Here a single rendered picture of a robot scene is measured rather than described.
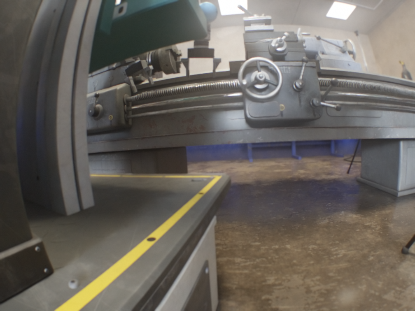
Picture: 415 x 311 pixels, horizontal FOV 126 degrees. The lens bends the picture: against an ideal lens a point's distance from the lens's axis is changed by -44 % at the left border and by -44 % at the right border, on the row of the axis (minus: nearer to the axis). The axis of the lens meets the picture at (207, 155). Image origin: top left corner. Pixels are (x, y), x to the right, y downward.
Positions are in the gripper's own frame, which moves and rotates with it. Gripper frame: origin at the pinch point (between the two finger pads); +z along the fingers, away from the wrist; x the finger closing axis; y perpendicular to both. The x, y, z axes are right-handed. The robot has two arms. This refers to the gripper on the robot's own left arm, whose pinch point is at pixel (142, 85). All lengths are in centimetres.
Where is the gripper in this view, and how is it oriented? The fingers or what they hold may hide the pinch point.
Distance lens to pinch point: 112.0
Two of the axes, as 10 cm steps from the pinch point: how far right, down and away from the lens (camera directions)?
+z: 3.1, 8.7, 3.8
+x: -9.0, 1.4, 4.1
